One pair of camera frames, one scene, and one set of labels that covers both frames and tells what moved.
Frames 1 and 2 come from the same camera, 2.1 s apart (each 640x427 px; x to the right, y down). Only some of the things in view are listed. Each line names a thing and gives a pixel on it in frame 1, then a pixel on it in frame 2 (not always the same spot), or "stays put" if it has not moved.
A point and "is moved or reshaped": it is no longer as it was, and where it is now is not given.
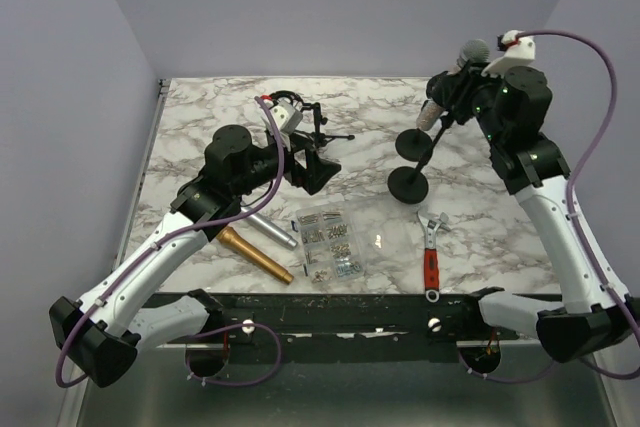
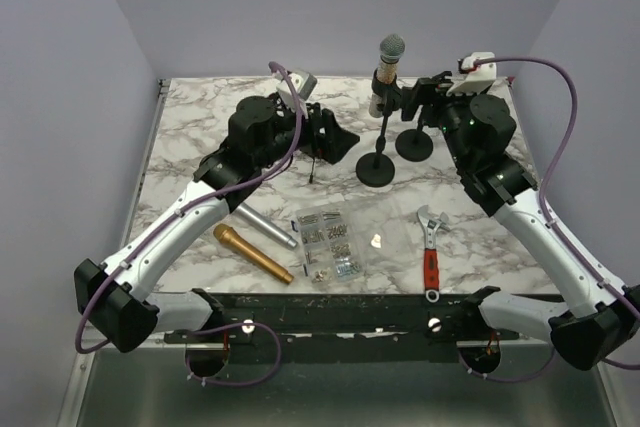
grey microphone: (272, 231) stays put
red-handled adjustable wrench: (431, 258) stays put
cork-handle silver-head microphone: (475, 51) is moved or reshaped
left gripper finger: (318, 174) -> (336, 142)
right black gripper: (460, 85) -> (424, 92)
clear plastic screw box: (330, 250) stays put
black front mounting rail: (350, 327) stays put
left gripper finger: (311, 149) -> (331, 127)
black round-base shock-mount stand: (411, 144) stays put
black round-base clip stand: (408, 185) -> (377, 169)
